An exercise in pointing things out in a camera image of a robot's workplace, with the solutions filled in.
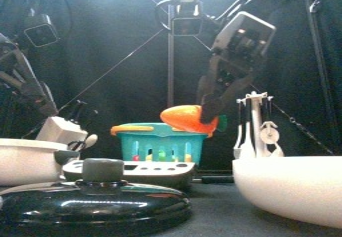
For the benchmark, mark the orange toy carrot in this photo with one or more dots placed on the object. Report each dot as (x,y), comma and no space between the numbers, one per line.
(187,117)

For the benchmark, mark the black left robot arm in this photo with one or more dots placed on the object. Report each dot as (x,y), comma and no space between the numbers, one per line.
(22,77)

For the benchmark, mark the white toy spoon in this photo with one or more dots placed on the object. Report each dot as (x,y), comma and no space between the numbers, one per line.
(90,140)

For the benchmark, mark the white utensil rack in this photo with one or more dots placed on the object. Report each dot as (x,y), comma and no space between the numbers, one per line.
(255,121)

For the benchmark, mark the white toy spatula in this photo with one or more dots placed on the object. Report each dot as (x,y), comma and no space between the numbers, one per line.
(238,141)

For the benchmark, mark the white toy pizza cutter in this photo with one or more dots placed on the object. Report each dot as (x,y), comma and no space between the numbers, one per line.
(269,132)

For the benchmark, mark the white toy turner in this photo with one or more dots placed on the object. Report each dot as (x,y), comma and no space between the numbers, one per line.
(247,146)

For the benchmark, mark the white toy pot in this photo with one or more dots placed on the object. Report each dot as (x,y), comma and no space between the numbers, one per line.
(27,161)

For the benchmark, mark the black cylindrical bar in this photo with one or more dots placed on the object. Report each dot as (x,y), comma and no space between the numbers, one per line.
(217,179)

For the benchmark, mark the black pot lid grey knob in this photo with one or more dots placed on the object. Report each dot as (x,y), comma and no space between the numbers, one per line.
(98,206)

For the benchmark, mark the white bowl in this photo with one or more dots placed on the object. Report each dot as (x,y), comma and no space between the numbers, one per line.
(294,187)

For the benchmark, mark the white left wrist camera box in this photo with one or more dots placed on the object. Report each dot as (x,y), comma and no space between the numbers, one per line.
(60,130)

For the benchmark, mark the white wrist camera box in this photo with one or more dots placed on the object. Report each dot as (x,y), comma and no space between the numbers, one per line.
(249,26)
(60,130)

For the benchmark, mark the metal frame pole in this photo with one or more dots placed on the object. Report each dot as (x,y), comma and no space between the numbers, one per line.
(170,64)

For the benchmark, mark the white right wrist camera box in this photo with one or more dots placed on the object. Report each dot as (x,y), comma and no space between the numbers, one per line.
(249,26)

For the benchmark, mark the black box camera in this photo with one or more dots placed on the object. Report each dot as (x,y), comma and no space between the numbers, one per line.
(187,21)
(40,32)

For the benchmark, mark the dark frame post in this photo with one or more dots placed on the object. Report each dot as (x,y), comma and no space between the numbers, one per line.
(321,74)

